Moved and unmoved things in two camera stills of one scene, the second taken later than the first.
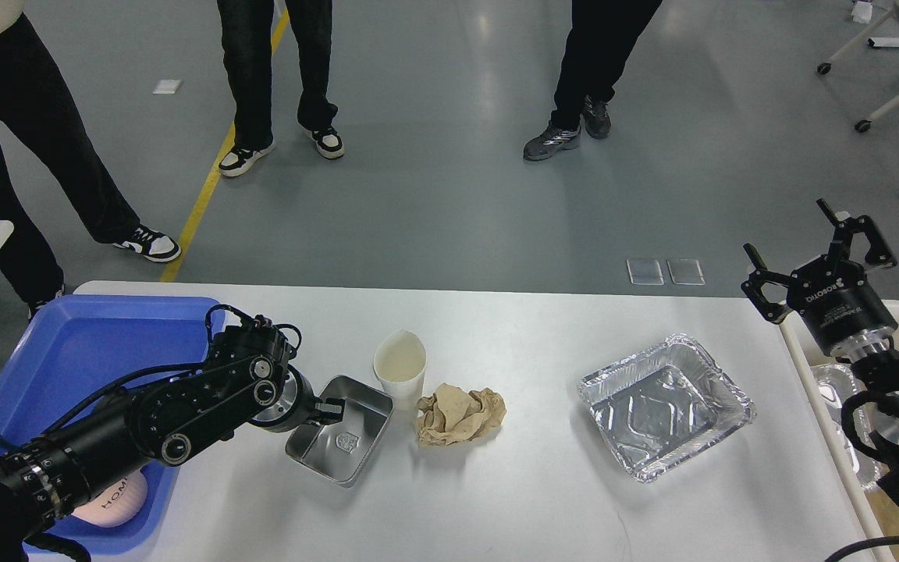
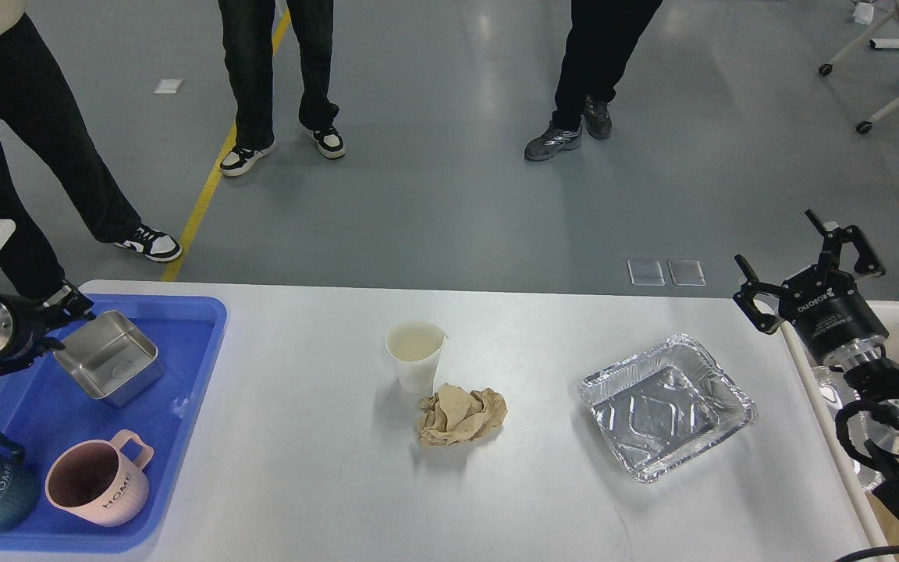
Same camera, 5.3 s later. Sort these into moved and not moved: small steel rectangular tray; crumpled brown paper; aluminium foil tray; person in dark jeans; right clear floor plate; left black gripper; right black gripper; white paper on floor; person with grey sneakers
Moved: right black gripper; left black gripper; small steel rectangular tray
Not moved: right clear floor plate; person with grey sneakers; person in dark jeans; white paper on floor; crumpled brown paper; aluminium foil tray
